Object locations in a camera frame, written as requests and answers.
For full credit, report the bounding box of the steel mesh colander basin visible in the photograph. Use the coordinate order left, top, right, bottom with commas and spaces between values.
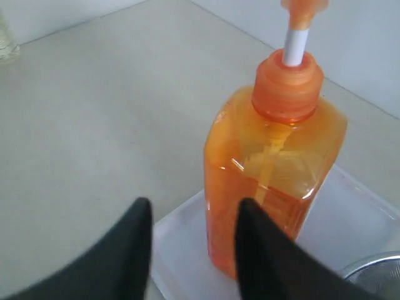
341, 251, 399, 294

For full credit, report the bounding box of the clear plastic water bottle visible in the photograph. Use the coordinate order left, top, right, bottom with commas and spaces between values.
0, 10, 21, 66

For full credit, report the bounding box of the orange pump soap bottle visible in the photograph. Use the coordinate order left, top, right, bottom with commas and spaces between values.
204, 1, 348, 279

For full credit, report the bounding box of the white rectangular plastic tray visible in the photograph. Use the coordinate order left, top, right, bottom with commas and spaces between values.
151, 167, 399, 299

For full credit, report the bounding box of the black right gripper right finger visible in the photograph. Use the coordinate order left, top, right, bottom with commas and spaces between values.
236, 198, 377, 299

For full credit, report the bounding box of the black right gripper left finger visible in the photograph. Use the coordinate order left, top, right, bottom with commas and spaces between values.
8, 197, 153, 299

